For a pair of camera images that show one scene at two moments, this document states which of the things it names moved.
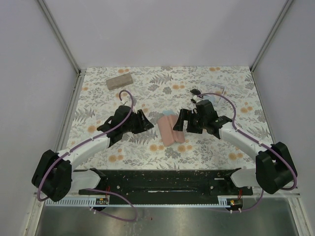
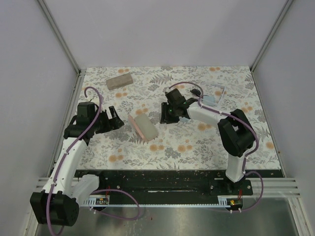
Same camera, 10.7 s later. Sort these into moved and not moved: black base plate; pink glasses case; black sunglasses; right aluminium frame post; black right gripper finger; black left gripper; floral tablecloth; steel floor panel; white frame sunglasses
Moved: black left gripper; black right gripper finger; pink glasses case
Not moved: right aluminium frame post; floral tablecloth; white frame sunglasses; steel floor panel; black sunglasses; black base plate
